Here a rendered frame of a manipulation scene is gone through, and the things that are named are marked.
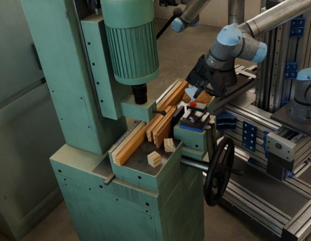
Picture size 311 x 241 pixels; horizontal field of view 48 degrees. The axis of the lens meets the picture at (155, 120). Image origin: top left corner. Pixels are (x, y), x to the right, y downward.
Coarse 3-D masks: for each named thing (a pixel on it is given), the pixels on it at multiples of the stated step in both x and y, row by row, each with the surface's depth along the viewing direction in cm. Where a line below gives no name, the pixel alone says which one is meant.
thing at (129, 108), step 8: (128, 96) 147; (120, 104) 144; (128, 104) 142; (136, 104) 141; (144, 104) 141; (152, 104) 141; (128, 112) 145; (136, 112) 142; (144, 112) 140; (144, 120) 143
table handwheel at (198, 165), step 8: (224, 144) 134; (232, 144) 145; (216, 152) 131; (232, 152) 150; (184, 160) 148; (192, 160) 147; (216, 160) 130; (224, 160) 144; (232, 160) 152; (200, 168) 145; (208, 168) 130; (216, 168) 140; (224, 168) 139; (208, 176) 130; (216, 176) 141; (224, 176) 139; (208, 184) 130; (224, 184) 151; (208, 192) 131; (224, 192) 150; (208, 200) 134; (216, 200) 143
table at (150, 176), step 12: (216, 132) 154; (144, 144) 147; (180, 144) 145; (132, 156) 142; (144, 156) 141; (168, 156) 139; (192, 156) 146; (120, 168) 139; (132, 168) 136; (144, 168) 135; (156, 168) 134; (168, 168) 139; (144, 180) 136; (156, 180) 132
